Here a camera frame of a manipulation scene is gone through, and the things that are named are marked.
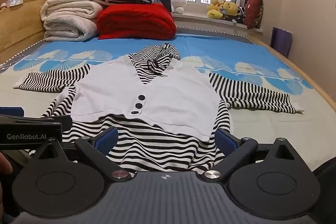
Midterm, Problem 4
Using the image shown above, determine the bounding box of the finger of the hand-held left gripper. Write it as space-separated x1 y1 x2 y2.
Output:
0 107 25 117

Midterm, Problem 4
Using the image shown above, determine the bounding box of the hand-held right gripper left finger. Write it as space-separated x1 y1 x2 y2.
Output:
29 126 131 180

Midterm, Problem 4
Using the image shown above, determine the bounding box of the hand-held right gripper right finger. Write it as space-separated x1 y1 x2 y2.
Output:
199 128 300 180

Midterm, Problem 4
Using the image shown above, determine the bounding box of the striped hooded sweater white vest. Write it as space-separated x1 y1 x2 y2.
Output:
13 42 305 175

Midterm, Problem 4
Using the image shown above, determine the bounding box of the person's left hand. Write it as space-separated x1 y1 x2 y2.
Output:
0 152 13 175

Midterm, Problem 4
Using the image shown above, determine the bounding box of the wooden headboard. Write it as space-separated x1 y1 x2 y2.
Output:
0 0 64 63

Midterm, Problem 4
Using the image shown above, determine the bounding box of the blue patterned bedsheet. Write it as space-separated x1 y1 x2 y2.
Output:
0 32 336 170

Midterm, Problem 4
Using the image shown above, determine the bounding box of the white folded blanket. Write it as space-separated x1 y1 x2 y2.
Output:
40 0 105 42

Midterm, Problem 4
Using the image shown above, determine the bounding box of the purple box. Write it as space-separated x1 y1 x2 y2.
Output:
270 27 293 58

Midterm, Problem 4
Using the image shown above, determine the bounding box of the white windowsill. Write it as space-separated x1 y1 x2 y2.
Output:
171 12 263 35

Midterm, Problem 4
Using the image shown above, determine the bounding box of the red folded blanket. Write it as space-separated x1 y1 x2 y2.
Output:
97 3 177 41

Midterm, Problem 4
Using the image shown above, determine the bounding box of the yellow plush bear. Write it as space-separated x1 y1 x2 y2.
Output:
222 0 246 23

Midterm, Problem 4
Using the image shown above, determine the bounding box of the dark red cushion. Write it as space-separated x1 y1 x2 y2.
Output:
244 0 264 30

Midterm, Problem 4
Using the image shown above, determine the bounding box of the white plush toy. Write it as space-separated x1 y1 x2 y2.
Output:
170 0 188 14

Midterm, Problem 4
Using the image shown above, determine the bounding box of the wooden bed frame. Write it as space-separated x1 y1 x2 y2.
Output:
247 34 336 121

